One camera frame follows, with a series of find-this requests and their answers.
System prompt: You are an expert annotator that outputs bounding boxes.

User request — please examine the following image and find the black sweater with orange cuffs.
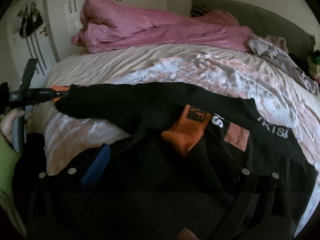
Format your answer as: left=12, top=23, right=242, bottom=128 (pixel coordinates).
left=15, top=82, right=320, bottom=240

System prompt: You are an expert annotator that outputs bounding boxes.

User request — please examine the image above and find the stack of folded clothes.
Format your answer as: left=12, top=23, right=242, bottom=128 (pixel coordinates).
left=308, top=50, right=320, bottom=84

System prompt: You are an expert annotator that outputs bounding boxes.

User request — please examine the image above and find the person's left hand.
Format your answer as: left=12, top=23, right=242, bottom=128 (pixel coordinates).
left=1, top=105, right=38, bottom=143

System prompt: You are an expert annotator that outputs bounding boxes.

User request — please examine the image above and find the white door with hanging bags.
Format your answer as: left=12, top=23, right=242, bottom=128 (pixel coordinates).
left=7, top=0, right=56, bottom=88

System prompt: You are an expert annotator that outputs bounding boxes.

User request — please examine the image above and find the beige bed sheet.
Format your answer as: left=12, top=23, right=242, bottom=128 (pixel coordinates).
left=46, top=44, right=319, bottom=126

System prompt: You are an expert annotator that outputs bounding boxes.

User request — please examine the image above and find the pink duvet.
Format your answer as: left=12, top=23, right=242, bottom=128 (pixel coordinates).
left=86, top=8, right=253, bottom=54

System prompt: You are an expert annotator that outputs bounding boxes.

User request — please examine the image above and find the pink and white bedspread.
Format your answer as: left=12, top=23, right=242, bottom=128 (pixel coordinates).
left=42, top=44, right=319, bottom=176

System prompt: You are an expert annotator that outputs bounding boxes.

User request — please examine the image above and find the lilac crumpled garment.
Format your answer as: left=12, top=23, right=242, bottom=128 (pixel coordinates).
left=247, top=36, right=319, bottom=95

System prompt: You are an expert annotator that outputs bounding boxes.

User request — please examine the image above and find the dark green headboard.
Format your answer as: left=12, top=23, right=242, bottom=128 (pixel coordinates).
left=191, top=0, right=316, bottom=59

